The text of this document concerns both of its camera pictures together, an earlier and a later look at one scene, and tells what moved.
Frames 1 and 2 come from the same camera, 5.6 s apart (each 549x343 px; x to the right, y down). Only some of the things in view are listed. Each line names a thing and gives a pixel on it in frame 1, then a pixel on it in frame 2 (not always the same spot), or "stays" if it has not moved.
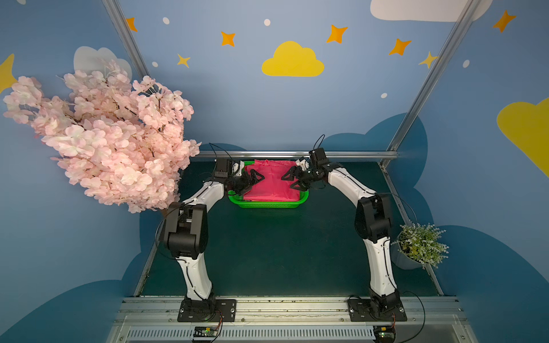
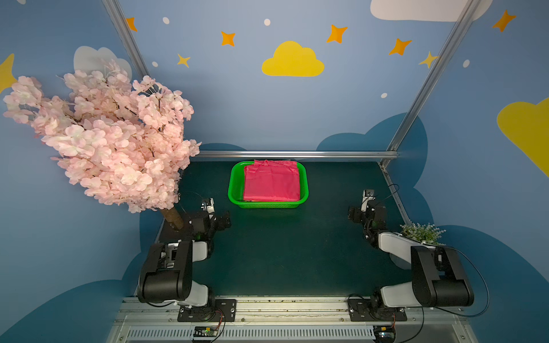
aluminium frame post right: (429, 81) stays
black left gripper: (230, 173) to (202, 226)
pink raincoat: (273, 188) stays
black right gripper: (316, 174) to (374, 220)
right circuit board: (384, 334) stays
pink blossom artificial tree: (117, 139) stays
